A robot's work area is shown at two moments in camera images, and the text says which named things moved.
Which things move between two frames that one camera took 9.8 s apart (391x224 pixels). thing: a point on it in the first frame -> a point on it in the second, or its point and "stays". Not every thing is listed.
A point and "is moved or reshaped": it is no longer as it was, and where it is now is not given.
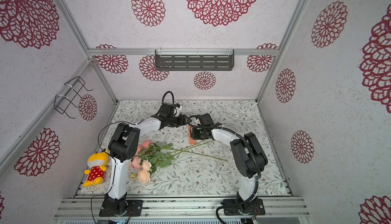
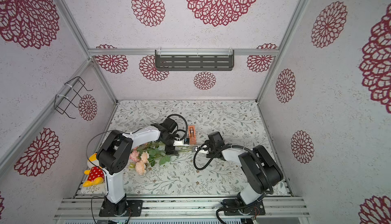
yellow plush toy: (97, 162) stays
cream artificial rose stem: (161, 160) is moved or reshaped
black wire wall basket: (62, 102) stays
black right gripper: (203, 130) -> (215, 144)
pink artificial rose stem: (152, 156) is moved or reshaped
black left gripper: (183, 120) -> (171, 150)
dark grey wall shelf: (190, 60) stays
